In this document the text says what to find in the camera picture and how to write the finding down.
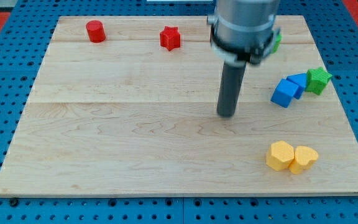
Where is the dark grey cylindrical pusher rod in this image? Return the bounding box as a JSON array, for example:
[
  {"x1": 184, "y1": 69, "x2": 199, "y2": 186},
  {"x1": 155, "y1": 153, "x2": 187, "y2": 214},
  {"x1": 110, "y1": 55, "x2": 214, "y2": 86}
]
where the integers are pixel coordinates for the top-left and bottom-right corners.
[{"x1": 216, "y1": 62, "x2": 246, "y2": 118}]

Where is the yellow heart block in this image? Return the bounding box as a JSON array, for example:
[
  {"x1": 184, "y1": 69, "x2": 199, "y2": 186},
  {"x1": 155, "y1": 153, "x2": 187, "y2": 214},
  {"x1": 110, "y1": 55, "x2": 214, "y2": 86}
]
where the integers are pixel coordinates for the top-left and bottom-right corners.
[{"x1": 288, "y1": 146, "x2": 319, "y2": 174}]

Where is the blue block behind cube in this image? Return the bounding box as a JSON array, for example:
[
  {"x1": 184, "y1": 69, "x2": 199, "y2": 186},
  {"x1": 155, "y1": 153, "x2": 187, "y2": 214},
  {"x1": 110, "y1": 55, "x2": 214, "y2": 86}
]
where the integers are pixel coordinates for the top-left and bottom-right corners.
[{"x1": 287, "y1": 73, "x2": 307, "y2": 100}]

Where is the green block behind arm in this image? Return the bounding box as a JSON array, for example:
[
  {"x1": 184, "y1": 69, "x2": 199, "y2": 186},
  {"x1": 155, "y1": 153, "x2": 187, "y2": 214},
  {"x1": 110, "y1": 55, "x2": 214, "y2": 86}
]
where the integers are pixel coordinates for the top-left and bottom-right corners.
[{"x1": 271, "y1": 33, "x2": 282, "y2": 54}]

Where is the red cylinder block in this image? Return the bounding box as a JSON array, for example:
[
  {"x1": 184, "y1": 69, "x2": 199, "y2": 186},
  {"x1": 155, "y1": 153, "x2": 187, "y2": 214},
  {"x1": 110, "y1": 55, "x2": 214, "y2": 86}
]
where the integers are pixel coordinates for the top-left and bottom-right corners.
[{"x1": 86, "y1": 20, "x2": 106, "y2": 43}]

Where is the yellow hexagon block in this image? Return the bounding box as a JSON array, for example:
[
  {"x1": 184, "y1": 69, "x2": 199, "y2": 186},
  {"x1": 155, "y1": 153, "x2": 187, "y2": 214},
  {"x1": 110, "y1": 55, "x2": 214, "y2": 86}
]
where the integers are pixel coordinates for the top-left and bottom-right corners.
[{"x1": 265, "y1": 141, "x2": 295, "y2": 171}]

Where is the green star block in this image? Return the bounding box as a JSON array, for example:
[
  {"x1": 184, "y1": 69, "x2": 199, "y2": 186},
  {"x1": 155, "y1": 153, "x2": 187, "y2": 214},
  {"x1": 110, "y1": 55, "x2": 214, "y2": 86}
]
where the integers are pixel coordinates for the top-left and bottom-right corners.
[{"x1": 305, "y1": 67, "x2": 332, "y2": 95}]

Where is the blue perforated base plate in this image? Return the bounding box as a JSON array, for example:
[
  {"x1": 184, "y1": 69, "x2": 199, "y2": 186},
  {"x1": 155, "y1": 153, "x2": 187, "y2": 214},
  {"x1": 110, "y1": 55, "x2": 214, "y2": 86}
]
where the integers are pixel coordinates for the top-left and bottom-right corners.
[{"x1": 0, "y1": 1, "x2": 358, "y2": 223}]

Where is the red star block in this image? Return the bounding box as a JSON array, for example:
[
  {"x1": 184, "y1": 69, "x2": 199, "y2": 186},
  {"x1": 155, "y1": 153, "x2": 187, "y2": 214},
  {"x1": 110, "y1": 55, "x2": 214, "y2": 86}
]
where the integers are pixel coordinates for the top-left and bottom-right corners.
[{"x1": 160, "y1": 26, "x2": 181, "y2": 51}]

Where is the wooden board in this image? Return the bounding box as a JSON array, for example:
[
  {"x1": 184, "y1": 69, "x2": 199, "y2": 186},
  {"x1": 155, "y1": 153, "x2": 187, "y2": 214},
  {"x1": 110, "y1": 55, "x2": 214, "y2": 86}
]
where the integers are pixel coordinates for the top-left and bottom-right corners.
[{"x1": 0, "y1": 16, "x2": 358, "y2": 198}]

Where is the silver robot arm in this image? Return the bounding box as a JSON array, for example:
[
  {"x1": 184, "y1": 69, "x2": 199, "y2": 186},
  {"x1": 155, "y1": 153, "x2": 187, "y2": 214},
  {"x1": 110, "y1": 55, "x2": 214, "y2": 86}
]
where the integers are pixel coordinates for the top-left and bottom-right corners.
[{"x1": 207, "y1": 0, "x2": 280, "y2": 118}]

